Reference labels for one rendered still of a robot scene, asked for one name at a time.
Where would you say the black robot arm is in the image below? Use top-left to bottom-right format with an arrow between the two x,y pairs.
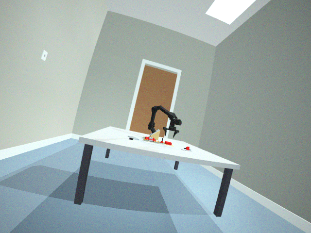
148,106 -> 182,133

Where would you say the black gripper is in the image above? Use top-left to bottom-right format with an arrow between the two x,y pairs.
163,124 -> 179,138

